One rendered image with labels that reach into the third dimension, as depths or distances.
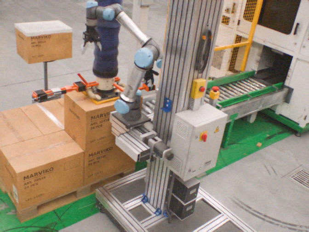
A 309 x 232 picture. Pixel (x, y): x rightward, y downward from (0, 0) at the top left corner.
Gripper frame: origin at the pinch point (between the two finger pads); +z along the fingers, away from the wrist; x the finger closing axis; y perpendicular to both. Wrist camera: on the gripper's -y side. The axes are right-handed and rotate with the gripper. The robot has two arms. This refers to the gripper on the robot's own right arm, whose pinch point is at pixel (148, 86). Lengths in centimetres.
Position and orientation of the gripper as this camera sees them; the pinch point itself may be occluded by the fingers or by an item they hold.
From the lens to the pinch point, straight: 319.6
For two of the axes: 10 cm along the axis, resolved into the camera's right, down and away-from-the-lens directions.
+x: 6.2, 4.5, -6.4
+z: -1.2, 8.6, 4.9
